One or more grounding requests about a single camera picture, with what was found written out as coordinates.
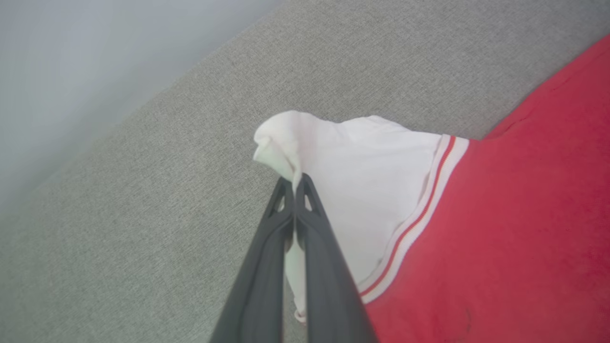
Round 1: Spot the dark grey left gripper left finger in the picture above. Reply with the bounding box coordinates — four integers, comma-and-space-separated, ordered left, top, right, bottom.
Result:
210, 177, 296, 343

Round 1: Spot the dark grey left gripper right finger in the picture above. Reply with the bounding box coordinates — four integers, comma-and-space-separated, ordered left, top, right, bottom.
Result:
295, 173, 379, 343

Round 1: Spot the red and white shirt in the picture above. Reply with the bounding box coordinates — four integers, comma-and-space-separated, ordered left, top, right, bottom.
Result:
253, 34, 610, 343

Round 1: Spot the grey fabric sofa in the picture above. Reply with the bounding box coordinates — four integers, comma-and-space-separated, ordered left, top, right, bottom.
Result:
0, 0, 610, 343

